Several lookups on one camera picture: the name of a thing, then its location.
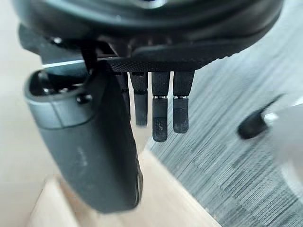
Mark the light wooden cabinet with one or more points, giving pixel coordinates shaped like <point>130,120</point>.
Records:
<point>165,189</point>

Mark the dark robot foot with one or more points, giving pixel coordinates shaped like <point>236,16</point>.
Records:
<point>254,125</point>

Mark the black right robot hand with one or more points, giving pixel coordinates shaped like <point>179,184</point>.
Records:
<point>99,151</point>

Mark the silver robot leg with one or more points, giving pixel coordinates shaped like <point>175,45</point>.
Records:
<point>287,142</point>

